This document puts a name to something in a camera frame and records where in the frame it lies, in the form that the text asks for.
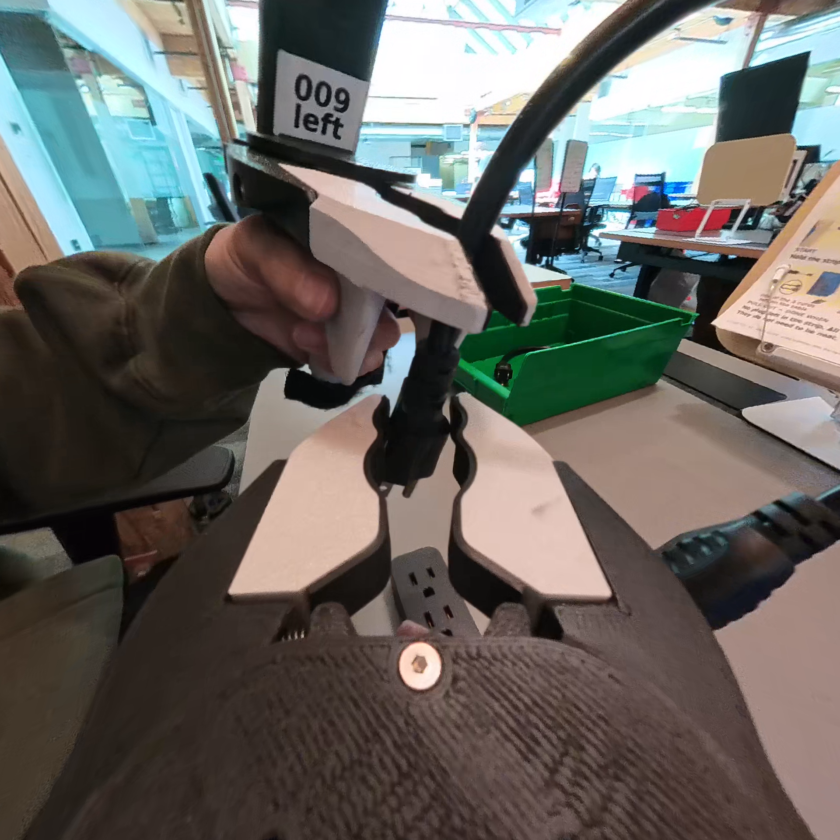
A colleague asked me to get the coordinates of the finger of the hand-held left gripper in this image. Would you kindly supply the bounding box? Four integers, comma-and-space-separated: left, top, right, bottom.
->
307, 164, 492, 334
377, 184, 539, 327

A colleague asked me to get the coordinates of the desk with dark legs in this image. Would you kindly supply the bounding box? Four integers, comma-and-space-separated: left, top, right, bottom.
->
599, 226, 772, 299

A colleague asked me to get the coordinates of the brown wooden panel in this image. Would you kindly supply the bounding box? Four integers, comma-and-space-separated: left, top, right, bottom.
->
115, 497, 198, 580

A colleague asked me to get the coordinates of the person's left hand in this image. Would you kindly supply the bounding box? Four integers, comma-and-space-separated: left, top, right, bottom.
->
205, 215, 403, 383

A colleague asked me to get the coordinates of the black power cord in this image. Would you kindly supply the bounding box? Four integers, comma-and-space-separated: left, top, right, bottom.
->
377, 0, 840, 630
494, 344, 560, 388

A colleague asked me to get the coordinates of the person's left forearm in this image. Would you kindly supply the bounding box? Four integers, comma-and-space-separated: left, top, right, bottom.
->
0, 223, 309, 519

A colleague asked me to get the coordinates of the printed instruction sheet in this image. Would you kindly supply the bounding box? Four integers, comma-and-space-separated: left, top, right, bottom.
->
712, 190, 840, 370

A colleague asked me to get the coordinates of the white stand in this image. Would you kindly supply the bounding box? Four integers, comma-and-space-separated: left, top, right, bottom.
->
742, 390, 840, 471

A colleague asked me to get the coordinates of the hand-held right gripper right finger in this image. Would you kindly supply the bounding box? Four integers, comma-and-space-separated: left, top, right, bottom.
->
448, 392, 616, 618

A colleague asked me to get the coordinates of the green plastic bin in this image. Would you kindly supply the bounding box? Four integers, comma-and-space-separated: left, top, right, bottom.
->
455, 282, 698, 426

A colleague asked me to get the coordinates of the beige board on stand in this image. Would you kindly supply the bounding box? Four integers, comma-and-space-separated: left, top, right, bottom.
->
694, 133, 799, 238

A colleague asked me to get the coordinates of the black mesh office chair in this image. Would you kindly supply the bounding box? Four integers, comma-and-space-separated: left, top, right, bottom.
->
564, 176, 619, 263

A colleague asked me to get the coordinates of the red plastic bin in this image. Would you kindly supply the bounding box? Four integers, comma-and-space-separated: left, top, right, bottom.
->
656, 205, 733, 235

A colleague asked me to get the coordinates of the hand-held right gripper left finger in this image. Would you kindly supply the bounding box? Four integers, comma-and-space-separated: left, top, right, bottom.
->
227, 392, 393, 614

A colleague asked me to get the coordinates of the black monitor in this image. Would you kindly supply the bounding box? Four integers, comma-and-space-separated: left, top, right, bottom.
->
715, 51, 812, 147

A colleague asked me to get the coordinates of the instruction sheet on stand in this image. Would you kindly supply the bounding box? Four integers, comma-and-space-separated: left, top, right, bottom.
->
712, 176, 840, 395

